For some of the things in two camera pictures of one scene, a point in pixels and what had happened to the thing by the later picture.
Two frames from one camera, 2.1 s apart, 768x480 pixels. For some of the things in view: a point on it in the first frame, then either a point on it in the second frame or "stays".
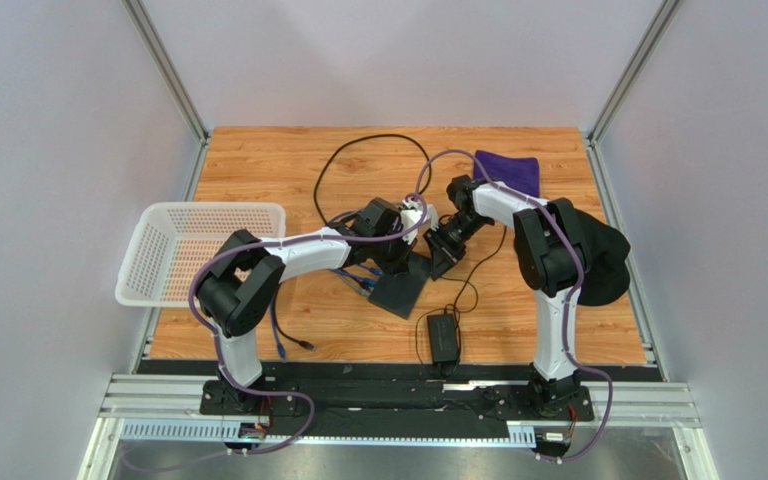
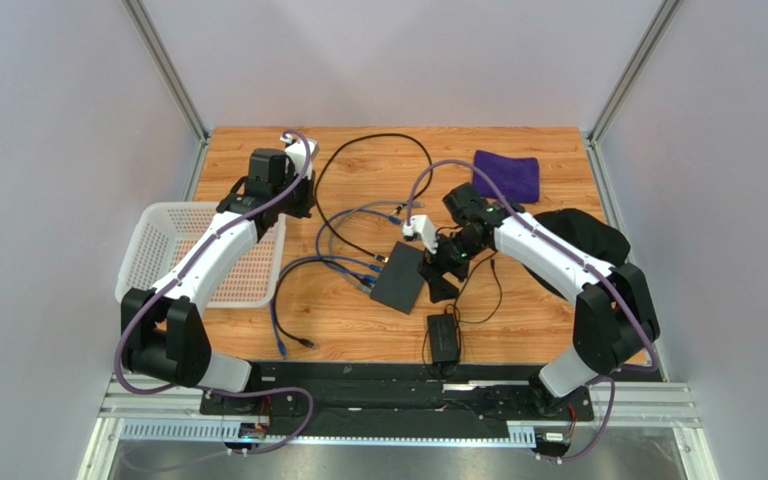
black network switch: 399,294 stays
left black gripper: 403,241 -> 307,186
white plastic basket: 171,241 stays
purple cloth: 519,173 stays
